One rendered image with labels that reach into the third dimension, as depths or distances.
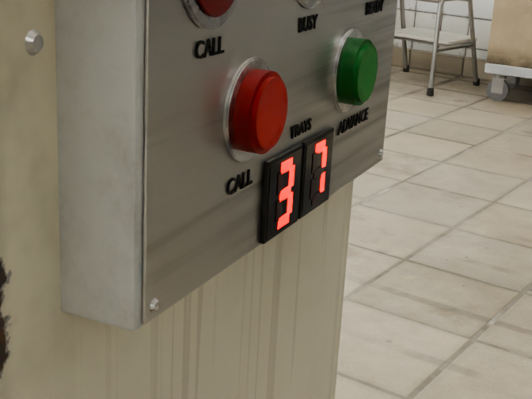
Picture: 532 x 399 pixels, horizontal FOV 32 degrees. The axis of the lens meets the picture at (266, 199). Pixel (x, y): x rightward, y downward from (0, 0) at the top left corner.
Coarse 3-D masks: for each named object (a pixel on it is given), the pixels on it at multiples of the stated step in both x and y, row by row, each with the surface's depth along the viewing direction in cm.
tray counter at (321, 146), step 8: (320, 144) 39; (320, 152) 40; (312, 168) 39; (320, 168) 40; (320, 176) 40; (312, 184) 39; (320, 184) 40; (312, 192) 40; (320, 192) 40; (312, 200) 40
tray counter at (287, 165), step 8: (288, 160) 36; (288, 168) 37; (280, 176) 36; (280, 184) 36; (288, 184) 37; (280, 192) 36; (288, 192) 37; (280, 200) 37; (288, 200) 37; (280, 208) 37; (288, 208) 37; (280, 216) 37; (288, 216) 38; (280, 224) 37
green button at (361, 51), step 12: (348, 48) 40; (360, 48) 40; (372, 48) 41; (348, 60) 40; (360, 60) 40; (372, 60) 41; (348, 72) 40; (360, 72) 40; (372, 72) 42; (348, 84) 40; (360, 84) 40; (372, 84) 42; (348, 96) 41; (360, 96) 41
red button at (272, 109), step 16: (256, 80) 32; (272, 80) 32; (240, 96) 31; (256, 96) 31; (272, 96) 32; (240, 112) 31; (256, 112) 31; (272, 112) 32; (240, 128) 32; (256, 128) 32; (272, 128) 33; (240, 144) 32; (256, 144) 32; (272, 144) 33
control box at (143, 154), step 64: (64, 0) 27; (128, 0) 26; (192, 0) 28; (256, 0) 32; (320, 0) 37; (384, 0) 44; (64, 64) 27; (128, 64) 26; (192, 64) 29; (256, 64) 32; (320, 64) 38; (384, 64) 46; (64, 128) 28; (128, 128) 27; (192, 128) 30; (320, 128) 40; (384, 128) 48; (64, 192) 29; (128, 192) 27; (192, 192) 30; (256, 192) 35; (64, 256) 29; (128, 256) 28; (192, 256) 31; (128, 320) 29
